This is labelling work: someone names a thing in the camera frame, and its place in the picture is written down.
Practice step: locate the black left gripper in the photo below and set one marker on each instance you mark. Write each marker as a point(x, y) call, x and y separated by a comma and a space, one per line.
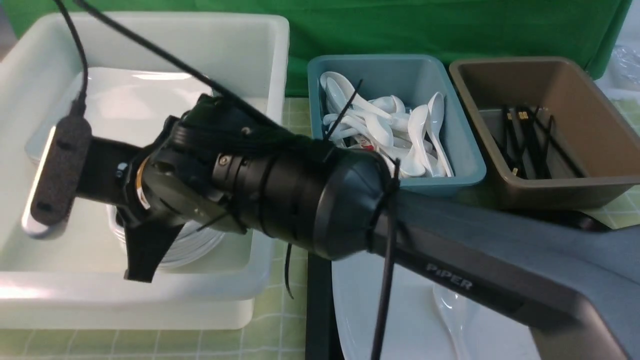
point(187, 176)

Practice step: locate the large white rice plate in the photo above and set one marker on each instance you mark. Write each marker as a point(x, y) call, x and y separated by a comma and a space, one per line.
point(415, 329)

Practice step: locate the white soup spoon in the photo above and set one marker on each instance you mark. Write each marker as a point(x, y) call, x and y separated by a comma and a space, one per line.
point(453, 311)

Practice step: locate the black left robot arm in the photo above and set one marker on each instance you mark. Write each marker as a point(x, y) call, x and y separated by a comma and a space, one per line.
point(578, 289)

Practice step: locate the stack of white small bowls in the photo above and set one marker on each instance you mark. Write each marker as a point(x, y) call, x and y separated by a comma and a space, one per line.
point(190, 245)

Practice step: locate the stack of white square plates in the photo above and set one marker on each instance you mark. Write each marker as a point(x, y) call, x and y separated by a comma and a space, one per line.
point(122, 105)

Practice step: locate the large white plastic tub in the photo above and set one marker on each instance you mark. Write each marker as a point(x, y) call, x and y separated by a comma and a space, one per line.
point(248, 54)

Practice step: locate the black serving tray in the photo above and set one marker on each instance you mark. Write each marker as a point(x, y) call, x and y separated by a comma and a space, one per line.
point(322, 336)

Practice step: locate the pile of white soup spoons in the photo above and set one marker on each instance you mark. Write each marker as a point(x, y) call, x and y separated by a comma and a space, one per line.
point(408, 139)

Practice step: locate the teal plastic bin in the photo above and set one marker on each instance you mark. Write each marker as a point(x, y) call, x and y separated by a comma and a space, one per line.
point(414, 78)

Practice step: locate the green backdrop cloth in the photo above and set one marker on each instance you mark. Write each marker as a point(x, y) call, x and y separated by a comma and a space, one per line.
point(584, 31)

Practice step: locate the black chopsticks bundle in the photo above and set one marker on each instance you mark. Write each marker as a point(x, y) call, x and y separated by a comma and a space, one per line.
point(531, 147)

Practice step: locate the brown plastic bin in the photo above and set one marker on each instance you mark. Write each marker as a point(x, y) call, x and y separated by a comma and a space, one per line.
point(589, 126)

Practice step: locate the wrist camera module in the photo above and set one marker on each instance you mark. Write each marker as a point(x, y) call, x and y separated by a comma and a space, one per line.
point(54, 187)

